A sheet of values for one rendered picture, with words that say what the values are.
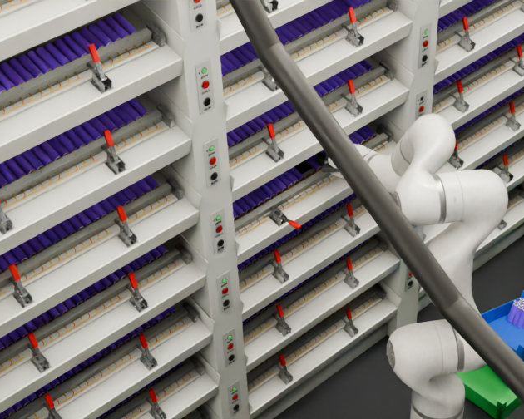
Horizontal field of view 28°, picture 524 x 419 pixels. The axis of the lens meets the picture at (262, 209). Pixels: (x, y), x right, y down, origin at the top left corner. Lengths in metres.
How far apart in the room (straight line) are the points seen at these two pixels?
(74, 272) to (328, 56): 0.78
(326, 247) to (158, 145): 0.78
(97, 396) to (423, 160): 0.98
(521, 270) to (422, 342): 1.41
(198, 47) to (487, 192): 0.65
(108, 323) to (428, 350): 0.72
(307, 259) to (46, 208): 0.92
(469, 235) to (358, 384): 1.19
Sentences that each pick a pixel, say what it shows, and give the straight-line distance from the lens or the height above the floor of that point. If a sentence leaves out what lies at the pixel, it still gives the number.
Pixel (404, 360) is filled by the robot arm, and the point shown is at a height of 0.77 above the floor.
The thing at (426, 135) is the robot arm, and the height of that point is 1.20.
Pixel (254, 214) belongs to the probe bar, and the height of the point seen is 0.79.
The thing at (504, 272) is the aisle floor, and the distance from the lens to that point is 3.64.
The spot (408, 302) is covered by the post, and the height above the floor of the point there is 0.14.
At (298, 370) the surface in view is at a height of 0.16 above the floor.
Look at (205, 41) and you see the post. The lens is 2.16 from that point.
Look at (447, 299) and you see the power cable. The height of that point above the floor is 1.81.
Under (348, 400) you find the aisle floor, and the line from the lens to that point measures 3.20.
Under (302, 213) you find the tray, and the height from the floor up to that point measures 0.75.
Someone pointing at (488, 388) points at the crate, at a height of 0.00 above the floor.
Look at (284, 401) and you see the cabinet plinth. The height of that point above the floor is 0.04.
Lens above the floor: 2.46
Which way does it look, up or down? 40 degrees down
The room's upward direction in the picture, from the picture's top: 3 degrees counter-clockwise
